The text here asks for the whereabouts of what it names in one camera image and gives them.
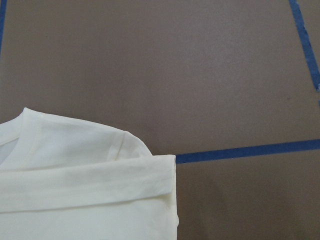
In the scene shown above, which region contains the cream long-sleeve cat shirt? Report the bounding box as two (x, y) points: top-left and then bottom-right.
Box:
(0, 108), (179, 240)

